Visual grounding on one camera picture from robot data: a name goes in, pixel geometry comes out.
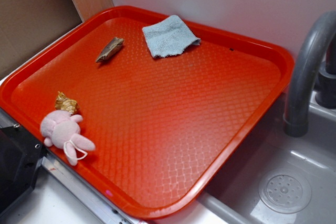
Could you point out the tan spiral conch shell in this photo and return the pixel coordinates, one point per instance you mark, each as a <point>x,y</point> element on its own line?
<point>62,102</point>

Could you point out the red plastic tray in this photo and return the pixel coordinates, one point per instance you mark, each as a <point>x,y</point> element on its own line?
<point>162,127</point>

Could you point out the light blue folded cloth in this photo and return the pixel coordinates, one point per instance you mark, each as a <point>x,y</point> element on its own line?
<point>169,37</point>

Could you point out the pink plush bunny toy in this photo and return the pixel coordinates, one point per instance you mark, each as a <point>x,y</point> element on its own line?
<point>61,129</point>

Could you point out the grey toy sink basin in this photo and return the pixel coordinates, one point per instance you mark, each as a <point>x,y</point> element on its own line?
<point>233,192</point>

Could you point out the grey curved faucet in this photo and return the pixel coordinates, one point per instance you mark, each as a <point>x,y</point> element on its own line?
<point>305,74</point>

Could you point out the round sink drain strainer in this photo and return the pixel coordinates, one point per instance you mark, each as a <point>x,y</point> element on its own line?
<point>284,191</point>

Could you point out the brown cardboard panel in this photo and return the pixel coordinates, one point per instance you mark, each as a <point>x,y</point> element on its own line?
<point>28,26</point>

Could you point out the dark grey faucet handle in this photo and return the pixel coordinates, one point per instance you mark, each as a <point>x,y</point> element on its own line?
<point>325,96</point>

